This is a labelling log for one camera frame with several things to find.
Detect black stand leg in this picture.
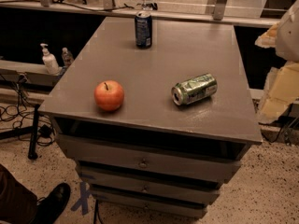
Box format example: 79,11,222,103
28,105,39,160

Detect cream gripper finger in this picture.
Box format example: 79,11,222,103
255,23,278,49
257,61,299,121

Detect brown trouser leg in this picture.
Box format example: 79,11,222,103
0,164,37,224

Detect grey drawer cabinet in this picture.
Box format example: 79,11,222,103
40,17,262,218

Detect green soda can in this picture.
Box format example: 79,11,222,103
171,74,218,105

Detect black shoe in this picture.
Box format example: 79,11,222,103
30,183,71,224

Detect small clear bottle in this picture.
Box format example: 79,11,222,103
62,48,74,67

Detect white pump bottle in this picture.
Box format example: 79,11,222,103
40,43,59,75

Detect blue tape cross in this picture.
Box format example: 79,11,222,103
71,181,101,219

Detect red apple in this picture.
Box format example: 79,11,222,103
93,80,124,111

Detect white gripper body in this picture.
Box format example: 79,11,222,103
276,0,299,62

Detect black floor cables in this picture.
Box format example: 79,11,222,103
0,73,57,147

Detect blue soda can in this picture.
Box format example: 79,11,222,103
135,11,152,49

